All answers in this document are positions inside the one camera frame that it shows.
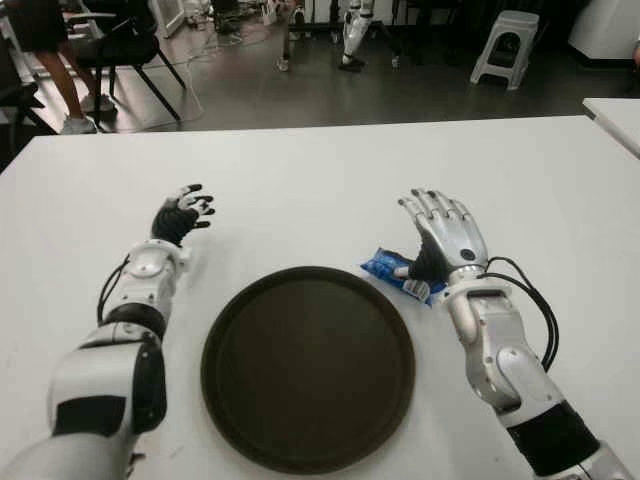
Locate black wheeled gantry frame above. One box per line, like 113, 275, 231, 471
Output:
275, 0, 404, 74

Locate white floor cable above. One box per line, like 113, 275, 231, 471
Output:
169, 29, 281, 124

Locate blue Oreo packet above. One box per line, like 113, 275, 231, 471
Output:
359, 248, 448, 307

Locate black furniture frame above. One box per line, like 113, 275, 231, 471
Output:
0, 34, 59, 171

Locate black equipment stand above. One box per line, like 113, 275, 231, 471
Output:
209, 0, 244, 34

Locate person in dark shorts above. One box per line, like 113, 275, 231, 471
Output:
9, 0, 119, 135

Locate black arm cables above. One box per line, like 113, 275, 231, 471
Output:
479, 256, 560, 374
96, 254, 132, 324

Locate white cabinet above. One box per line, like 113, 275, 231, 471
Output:
569, 0, 640, 61

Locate white plastic stool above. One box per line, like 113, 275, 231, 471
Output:
468, 9, 542, 92

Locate white side table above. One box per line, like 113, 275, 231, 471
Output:
582, 97, 640, 161

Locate white framed panel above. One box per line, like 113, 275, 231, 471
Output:
159, 0, 187, 39

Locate round dark brown tray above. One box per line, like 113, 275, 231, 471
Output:
200, 265, 417, 475

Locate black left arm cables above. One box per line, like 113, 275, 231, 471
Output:
96, 254, 132, 324

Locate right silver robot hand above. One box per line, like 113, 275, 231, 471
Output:
394, 188, 490, 282

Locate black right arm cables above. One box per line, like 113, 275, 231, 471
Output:
479, 256, 560, 374

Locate black padded chair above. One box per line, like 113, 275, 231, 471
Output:
69, 0, 189, 121

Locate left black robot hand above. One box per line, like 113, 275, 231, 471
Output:
151, 183, 217, 247

